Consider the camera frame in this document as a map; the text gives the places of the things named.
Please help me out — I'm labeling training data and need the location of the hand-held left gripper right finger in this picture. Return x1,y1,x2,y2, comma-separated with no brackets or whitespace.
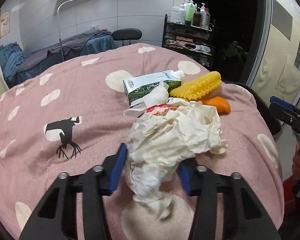
177,158,282,240

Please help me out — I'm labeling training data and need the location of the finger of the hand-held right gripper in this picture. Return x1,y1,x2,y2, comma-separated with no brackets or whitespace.
268,103,300,133
270,96,300,123

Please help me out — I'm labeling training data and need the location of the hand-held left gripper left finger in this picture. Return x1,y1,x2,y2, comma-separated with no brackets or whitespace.
19,143,128,240

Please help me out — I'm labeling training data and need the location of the black trash bin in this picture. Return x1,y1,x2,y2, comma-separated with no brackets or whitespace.
224,81,284,142

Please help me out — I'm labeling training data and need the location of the white paper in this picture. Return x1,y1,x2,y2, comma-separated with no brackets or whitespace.
125,101,228,219

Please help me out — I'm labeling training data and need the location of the person's right hand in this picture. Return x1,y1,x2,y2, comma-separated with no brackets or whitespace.
291,140,300,181

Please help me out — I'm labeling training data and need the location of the potted plant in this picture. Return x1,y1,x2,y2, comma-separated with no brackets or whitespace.
221,41,249,67

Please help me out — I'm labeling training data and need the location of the red white wrapper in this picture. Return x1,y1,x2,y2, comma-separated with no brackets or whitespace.
124,97,183,117

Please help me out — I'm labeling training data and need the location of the pink spotted blanket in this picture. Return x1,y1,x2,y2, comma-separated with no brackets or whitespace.
0,42,285,240

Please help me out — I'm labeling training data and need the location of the white tissue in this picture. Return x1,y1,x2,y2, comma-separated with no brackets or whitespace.
143,80,169,107

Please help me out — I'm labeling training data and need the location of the green white milk carton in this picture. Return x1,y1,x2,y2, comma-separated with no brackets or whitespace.
123,70,185,107

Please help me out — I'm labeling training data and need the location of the grey framed sliding door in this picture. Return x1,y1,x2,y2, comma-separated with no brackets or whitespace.
240,0,300,105

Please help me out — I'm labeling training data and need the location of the yellow foam fruit net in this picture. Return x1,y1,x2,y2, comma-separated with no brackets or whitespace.
169,71,222,101

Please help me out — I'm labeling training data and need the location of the clear ribbed bottle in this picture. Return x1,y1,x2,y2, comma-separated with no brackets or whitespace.
200,7,211,30

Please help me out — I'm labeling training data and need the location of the black trolley cart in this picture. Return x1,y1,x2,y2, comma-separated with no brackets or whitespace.
162,14,215,69

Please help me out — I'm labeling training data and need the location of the brown bottle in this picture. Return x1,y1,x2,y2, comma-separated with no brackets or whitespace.
192,7,202,27

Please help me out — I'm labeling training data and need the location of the massage bed with blue cover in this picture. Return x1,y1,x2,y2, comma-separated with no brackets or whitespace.
15,29,117,79

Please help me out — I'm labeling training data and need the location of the green pump bottle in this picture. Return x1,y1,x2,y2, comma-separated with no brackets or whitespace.
185,0,197,26

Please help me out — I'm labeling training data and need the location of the grey blanket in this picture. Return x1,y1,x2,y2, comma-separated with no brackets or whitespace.
16,29,113,72

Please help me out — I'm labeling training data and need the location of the black round stool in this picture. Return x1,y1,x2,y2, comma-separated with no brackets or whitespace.
112,29,142,47

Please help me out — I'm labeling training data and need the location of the white jar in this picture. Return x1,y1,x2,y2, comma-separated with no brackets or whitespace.
170,6,180,24

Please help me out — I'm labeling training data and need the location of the white floor lamp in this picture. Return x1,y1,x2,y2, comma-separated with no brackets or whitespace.
57,0,110,62

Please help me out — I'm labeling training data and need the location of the pile of blue bedding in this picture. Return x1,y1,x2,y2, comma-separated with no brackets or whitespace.
0,43,27,80

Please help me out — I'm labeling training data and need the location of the wall poster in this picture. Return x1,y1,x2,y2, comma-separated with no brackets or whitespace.
0,10,11,36

